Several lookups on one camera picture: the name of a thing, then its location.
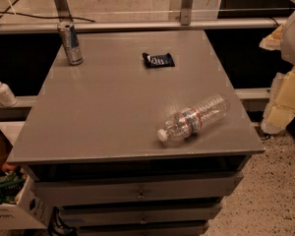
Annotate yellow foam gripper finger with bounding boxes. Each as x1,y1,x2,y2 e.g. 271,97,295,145
259,24,284,51
261,66,295,135

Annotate dark blue rxbar wrapper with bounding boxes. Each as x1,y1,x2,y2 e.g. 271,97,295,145
142,53,175,68

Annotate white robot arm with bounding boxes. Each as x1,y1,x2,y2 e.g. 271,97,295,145
260,11,295,135

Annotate silver blue redbull can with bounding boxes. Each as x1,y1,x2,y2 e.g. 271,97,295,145
57,21,83,66

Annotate clear plastic water bottle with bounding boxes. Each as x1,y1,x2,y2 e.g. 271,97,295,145
157,93,230,142

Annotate white pump dispenser bottle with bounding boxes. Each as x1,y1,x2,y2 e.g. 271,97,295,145
0,82,17,107

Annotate white cardboard box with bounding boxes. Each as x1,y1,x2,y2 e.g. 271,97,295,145
0,122,52,229

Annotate green snack bags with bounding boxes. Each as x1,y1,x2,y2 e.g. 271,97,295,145
0,171,26,205

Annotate grey metal rail frame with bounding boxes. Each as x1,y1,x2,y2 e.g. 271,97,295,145
0,0,295,31

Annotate black cable bundle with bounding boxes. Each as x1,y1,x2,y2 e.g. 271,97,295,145
47,206,79,236

